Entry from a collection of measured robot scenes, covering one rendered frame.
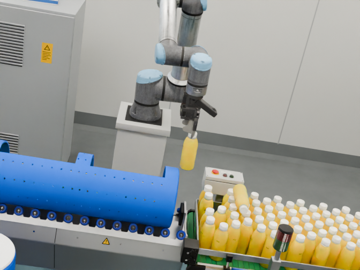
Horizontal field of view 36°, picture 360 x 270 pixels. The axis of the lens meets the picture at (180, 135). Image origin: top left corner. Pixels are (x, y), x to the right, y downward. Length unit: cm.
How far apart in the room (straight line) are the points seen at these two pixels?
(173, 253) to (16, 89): 204
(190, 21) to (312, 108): 286
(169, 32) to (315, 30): 297
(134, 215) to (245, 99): 313
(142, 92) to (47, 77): 106
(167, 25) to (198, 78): 37
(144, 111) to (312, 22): 248
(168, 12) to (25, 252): 132
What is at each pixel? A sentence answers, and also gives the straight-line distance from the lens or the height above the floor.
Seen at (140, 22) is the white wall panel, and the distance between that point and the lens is 521.
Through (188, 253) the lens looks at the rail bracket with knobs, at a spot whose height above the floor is 97.
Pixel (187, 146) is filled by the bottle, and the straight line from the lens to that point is 250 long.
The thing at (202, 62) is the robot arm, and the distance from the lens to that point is 232.
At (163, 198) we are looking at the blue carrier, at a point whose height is 116.
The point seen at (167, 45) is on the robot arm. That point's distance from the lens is 245.
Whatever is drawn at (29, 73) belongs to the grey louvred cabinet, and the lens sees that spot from 413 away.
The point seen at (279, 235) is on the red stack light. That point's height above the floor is 123.
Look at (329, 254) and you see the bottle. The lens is 269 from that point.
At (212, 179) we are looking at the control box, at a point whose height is 109.
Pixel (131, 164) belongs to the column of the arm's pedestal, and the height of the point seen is 84.
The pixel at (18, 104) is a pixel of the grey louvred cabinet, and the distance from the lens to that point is 425.
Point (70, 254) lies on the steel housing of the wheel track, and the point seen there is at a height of 77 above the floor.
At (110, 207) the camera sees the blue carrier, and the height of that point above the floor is 108.
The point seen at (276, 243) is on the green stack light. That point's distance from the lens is 234.
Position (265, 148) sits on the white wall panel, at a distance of 571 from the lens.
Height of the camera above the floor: 249
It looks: 26 degrees down
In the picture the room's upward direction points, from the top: 11 degrees clockwise
